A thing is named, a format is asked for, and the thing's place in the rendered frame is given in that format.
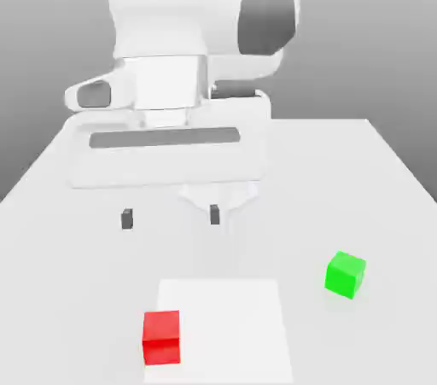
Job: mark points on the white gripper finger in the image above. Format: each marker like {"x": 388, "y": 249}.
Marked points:
{"x": 214, "y": 215}
{"x": 127, "y": 219}

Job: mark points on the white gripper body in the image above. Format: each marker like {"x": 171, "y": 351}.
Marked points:
{"x": 164, "y": 166}

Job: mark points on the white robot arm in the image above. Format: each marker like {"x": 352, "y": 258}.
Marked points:
{"x": 164, "y": 16}

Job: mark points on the small red cube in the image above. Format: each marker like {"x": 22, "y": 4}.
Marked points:
{"x": 161, "y": 337}

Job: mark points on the small green cube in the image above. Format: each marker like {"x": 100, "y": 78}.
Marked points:
{"x": 344, "y": 275}

